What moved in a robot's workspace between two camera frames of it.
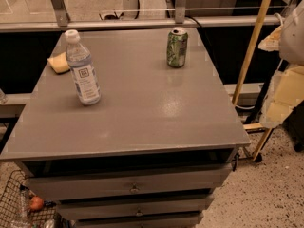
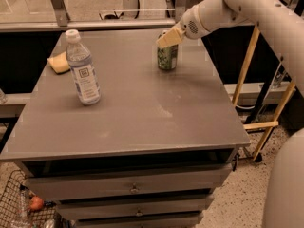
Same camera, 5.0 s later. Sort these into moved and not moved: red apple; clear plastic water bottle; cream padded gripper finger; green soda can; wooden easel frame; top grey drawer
Moved: green soda can; cream padded gripper finger
Not moved: clear plastic water bottle; top grey drawer; wooden easel frame; red apple
